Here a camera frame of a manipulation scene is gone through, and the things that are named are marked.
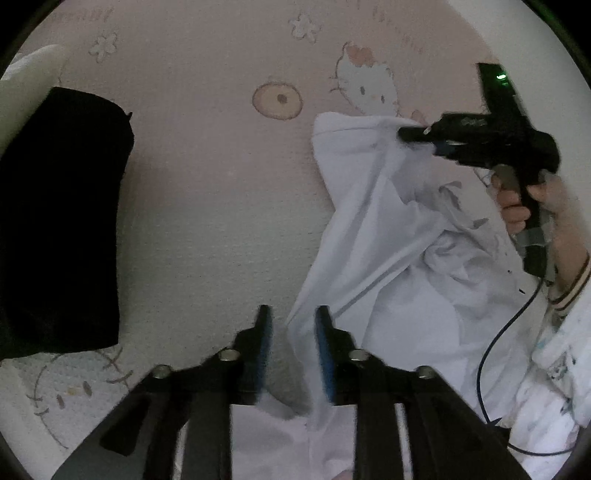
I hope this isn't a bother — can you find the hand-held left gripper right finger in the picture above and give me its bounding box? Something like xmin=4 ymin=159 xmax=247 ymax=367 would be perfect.
xmin=315 ymin=305 xmax=532 ymax=480

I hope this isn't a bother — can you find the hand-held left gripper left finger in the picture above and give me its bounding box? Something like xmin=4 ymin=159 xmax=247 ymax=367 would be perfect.
xmin=51 ymin=304 xmax=274 ymax=480

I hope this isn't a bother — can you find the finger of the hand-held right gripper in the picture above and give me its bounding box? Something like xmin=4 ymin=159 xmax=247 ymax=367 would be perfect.
xmin=397 ymin=124 xmax=439 ymax=145
xmin=429 ymin=141 xmax=465 ymax=162

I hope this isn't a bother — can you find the white shirt with dark trim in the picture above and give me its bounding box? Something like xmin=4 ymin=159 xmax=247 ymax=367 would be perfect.
xmin=231 ymin=112 xmax=550 ymax=480

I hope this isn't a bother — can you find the person's right hand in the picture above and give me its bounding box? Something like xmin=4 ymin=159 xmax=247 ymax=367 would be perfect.
xmin=490 ymin=168 xmax=583 ymax=252

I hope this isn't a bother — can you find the pink white cat-print blanket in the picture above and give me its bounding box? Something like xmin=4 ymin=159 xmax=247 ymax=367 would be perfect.
xmin=0 ymin=0 xmax=591 ymax=480

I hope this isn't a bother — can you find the folded black garment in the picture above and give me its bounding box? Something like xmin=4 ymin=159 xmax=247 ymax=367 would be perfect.
xmin=0 ymin=87 xmax=134 ymax=358

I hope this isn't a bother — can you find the cream folded cloth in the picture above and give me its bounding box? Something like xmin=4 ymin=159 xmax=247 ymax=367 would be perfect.
xmin=0 ymin=44 xmax=70 ymax=158

